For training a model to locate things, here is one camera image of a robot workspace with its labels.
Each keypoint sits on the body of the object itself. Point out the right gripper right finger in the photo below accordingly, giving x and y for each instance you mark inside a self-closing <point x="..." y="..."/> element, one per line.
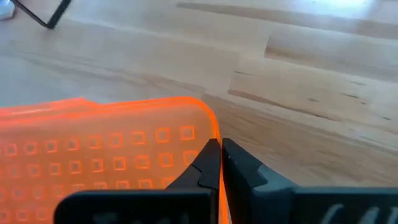
<point x="245" y="180"/>

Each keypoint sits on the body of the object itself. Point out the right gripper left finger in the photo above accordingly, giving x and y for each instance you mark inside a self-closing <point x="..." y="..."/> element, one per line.
<point x="206" y="171"/>

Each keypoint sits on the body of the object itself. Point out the clear pencil box orange lid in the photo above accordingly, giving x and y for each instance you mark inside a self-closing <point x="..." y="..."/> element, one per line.
<point x="93" y="149"/>

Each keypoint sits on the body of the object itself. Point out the wooden riser shelf black legs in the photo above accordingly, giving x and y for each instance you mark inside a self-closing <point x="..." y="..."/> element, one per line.
<point x="53" y="18"/>

